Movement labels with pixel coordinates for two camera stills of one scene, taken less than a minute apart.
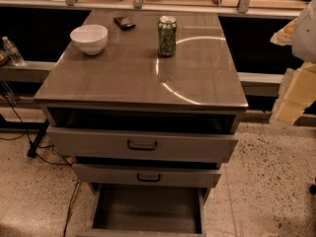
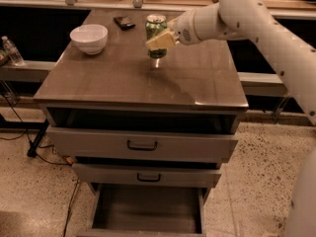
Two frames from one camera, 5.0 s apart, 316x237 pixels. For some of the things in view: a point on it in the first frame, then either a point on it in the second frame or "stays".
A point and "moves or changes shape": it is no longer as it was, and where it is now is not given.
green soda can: [167, 41] moves or changes shape
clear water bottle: [12, 51] stays
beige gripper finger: [297, 92] to [165, 39]
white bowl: [90, 39] stays
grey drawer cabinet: [147, 103] stays
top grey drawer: [102, 145] stays
